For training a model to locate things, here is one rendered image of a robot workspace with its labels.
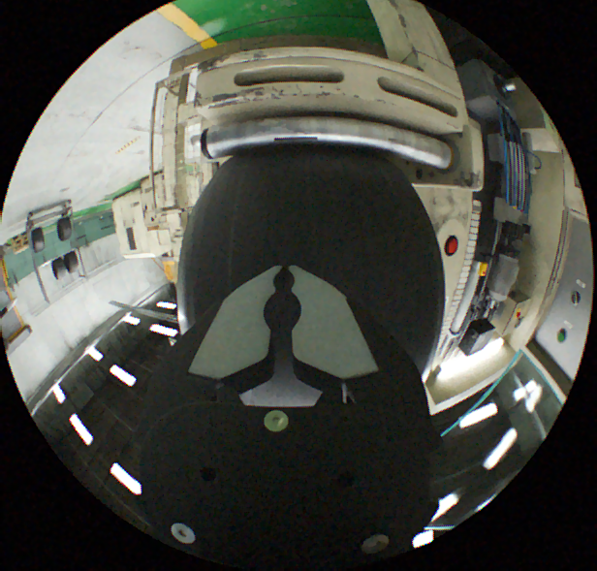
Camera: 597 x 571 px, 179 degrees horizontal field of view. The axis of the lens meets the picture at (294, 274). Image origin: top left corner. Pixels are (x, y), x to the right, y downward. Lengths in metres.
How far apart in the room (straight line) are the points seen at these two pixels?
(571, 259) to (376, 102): 0.57
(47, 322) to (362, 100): 11.35
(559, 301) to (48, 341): 12.04
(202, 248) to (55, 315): 11.19
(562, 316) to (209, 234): 0.72
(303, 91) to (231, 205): 0.15
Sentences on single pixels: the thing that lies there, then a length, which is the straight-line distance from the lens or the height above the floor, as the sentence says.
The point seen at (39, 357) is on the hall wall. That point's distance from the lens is 11.62.
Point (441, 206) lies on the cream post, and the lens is 0.41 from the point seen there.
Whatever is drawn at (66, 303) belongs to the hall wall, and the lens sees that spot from 11.35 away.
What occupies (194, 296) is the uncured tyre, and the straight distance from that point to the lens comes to 0.16.
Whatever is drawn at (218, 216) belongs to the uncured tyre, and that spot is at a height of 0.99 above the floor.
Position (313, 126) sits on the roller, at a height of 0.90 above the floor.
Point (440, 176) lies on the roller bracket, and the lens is 0.35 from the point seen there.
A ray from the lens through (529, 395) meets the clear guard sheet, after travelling 0.71.
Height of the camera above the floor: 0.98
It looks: 24 degrees up
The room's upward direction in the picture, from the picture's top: 178 degrees clockwise
